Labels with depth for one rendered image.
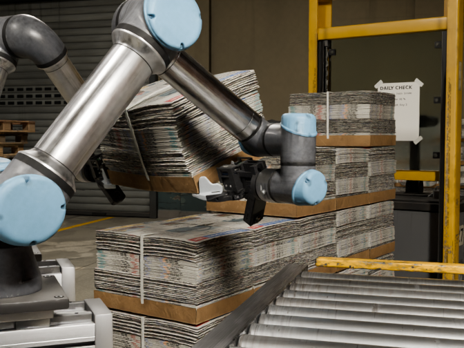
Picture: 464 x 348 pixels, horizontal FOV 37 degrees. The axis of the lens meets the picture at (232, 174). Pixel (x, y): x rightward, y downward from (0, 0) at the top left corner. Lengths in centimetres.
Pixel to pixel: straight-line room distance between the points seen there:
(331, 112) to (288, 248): 82
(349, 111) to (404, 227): 87
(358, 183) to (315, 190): 130
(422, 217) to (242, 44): 605
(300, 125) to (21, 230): 61
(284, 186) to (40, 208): 54
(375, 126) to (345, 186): 37
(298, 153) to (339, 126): 146
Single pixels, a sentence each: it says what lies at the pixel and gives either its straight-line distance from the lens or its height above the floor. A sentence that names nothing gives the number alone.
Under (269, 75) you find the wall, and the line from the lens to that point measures 907.
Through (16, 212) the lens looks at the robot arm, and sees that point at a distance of 114.
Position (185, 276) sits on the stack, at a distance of 187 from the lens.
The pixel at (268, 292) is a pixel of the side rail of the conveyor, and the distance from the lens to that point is 137.
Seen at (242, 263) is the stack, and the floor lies 74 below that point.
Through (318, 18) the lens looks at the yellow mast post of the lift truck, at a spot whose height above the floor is 171.
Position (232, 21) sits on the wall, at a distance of 929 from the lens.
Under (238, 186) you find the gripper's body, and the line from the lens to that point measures 158.
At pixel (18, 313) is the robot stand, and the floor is 79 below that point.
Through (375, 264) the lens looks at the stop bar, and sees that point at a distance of 162.
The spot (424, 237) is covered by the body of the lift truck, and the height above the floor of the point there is 62.
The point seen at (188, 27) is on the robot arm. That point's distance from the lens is 127.
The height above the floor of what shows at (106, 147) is 107.
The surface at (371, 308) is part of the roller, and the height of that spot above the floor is 79.
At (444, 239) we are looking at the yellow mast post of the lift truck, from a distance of 332.
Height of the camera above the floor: 110
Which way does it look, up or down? 3 degrees down
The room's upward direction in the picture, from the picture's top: straight up
